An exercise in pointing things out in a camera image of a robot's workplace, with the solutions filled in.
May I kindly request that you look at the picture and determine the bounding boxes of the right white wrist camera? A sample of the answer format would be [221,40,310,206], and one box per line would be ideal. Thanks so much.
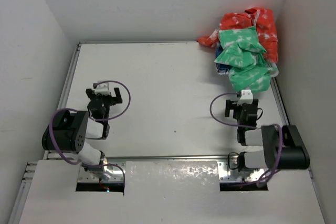
[237,90,253,106]

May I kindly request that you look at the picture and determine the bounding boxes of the blue patterned garment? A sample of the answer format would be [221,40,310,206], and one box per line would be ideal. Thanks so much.
[215,44,232,75]

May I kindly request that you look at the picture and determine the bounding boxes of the white front cover panel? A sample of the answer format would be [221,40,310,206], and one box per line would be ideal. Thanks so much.
[20,161,324,223]

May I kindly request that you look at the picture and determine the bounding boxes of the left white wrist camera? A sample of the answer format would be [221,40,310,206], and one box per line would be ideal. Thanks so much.
[93,82,111,95]

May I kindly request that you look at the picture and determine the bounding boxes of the white plastic basket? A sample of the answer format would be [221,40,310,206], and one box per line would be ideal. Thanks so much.
[267,62,279,78]

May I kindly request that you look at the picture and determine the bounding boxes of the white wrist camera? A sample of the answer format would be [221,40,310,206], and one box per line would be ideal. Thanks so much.
[93,82,111,95]
[237,90,253,106]

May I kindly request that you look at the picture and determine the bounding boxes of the green tie-dye trousers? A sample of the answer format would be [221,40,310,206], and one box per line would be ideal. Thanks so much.
[215,26,271,92]

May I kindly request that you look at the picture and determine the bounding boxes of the aluminium table frame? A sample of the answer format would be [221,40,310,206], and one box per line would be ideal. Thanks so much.
[7,40,316,224]

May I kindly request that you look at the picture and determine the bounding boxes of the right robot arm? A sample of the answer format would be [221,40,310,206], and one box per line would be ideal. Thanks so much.
[225,99,310,174]

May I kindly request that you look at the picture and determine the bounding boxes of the orange tie-dye shirt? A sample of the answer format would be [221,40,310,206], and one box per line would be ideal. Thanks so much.
[197,7,278,63]

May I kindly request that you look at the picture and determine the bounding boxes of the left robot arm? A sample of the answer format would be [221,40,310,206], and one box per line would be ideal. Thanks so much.
[42,84,124,181]

